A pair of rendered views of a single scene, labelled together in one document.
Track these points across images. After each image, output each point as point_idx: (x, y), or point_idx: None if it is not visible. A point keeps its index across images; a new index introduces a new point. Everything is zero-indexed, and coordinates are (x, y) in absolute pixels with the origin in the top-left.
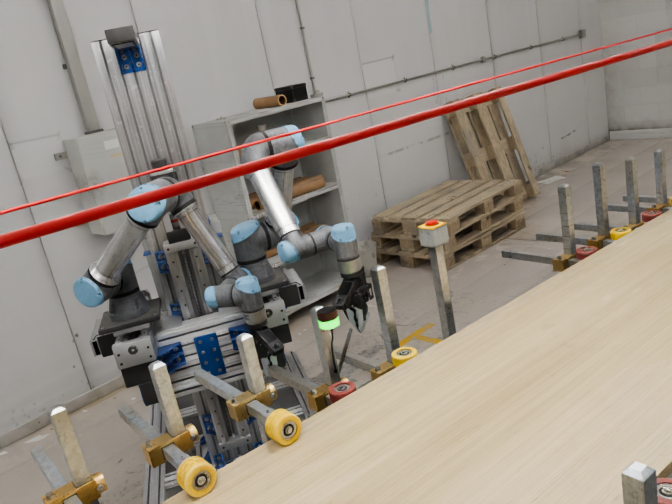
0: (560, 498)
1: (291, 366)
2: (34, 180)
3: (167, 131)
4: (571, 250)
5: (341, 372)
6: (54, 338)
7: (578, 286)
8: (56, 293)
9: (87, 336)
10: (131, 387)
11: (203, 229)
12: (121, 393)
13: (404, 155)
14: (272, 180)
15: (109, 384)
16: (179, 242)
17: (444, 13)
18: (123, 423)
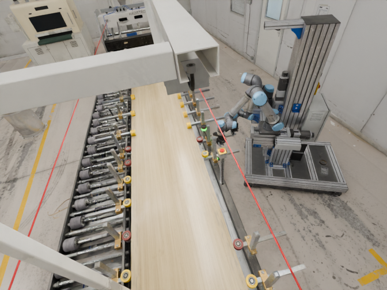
0: (140, 151)
1: (329, 183)
2: None
3: (293, 65)
4: (249, 244)
5: (348, 216)
6: (367, 107)
7: (205, 211)
8: (383, 96)
9: (376, 118)
10: (366, 145)
11: None
12: (361, 142)
13: None
14: (242, 99)
15: (365, 137)
16: (274, 98)
17: None
18: (332, 142)
